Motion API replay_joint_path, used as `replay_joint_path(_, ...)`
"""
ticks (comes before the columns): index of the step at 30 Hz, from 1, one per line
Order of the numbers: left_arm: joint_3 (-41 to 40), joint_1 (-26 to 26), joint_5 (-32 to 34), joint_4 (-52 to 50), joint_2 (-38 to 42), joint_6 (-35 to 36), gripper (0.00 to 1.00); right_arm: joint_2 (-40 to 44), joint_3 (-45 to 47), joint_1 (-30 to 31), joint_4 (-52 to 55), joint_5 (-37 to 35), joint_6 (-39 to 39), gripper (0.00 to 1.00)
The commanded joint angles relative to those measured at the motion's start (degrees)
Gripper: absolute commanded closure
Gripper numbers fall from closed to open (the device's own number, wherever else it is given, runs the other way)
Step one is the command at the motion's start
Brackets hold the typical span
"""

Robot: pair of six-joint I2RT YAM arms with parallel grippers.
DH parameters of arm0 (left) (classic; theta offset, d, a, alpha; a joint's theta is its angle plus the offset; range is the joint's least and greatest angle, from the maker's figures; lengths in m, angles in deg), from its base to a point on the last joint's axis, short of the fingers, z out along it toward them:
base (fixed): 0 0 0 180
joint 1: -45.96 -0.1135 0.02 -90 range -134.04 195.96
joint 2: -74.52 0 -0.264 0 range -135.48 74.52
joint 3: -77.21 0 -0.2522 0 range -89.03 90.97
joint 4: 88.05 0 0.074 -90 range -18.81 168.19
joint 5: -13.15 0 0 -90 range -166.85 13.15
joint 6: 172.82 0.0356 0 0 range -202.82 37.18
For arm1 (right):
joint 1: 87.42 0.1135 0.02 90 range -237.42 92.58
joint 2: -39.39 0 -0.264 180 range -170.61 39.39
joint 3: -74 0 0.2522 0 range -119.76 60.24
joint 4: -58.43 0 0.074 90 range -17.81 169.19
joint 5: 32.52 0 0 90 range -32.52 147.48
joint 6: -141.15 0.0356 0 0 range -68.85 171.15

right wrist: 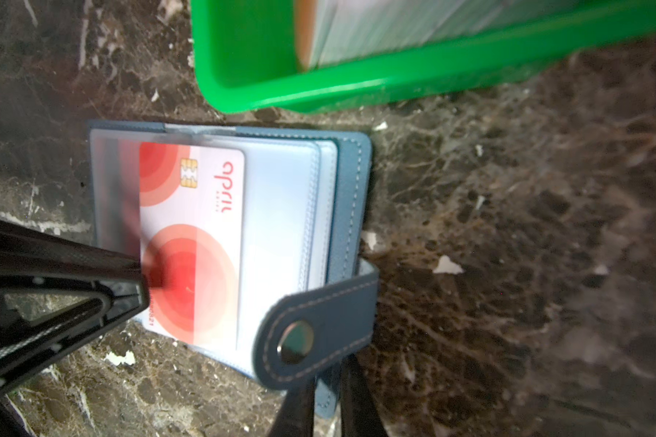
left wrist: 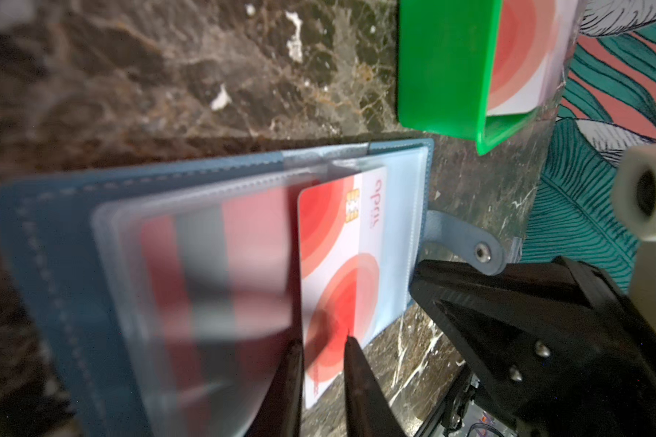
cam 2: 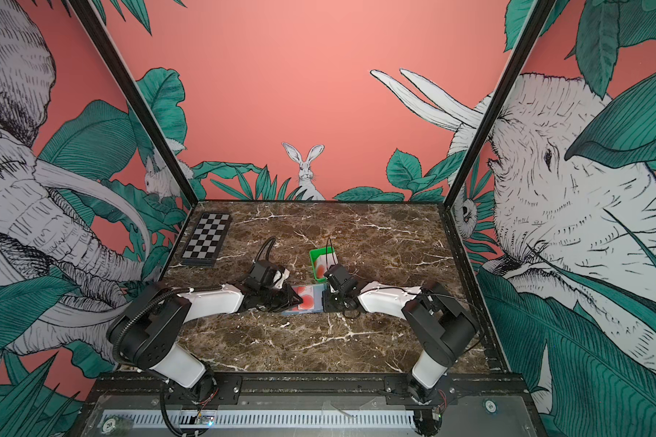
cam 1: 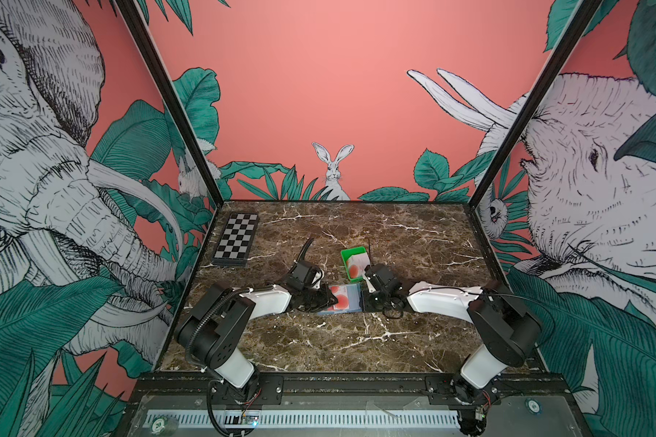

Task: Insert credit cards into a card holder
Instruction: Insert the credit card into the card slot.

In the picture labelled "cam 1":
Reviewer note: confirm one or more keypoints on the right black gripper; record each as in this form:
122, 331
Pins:
366, 308

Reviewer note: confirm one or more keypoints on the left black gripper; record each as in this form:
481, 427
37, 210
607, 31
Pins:
326, 299

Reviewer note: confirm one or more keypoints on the blue card holder wallet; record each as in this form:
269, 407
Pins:
354, 291

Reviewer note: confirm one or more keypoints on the green card tray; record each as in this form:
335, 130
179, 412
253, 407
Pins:
346, 253

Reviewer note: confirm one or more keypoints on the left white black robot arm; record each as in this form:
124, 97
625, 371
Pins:
211, 332

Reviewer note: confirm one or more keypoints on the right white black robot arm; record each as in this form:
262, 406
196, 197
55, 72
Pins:
508, 328

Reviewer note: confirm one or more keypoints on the stack of cards in tray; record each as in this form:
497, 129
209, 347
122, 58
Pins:
357, 264

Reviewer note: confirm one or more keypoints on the black white checkerboard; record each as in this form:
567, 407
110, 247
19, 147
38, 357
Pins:
236, 239

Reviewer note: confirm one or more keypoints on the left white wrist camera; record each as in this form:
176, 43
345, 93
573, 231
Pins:
319, 275

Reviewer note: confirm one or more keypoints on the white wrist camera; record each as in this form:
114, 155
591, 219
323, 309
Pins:
319, 275
369, 278

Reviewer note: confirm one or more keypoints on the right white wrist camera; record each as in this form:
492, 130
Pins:
369, 278

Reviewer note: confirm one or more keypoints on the black front mounting rail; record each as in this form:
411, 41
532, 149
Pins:
275, 388

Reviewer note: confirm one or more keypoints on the white slotted cable duct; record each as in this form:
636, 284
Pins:
160, 420

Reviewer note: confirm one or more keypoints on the left black frame post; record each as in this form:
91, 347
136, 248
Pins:
151, 56

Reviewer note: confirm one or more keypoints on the black frame post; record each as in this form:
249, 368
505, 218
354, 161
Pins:
572, 33
151, 56

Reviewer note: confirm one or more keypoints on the right black frame post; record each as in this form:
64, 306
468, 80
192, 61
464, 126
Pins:
572, 33

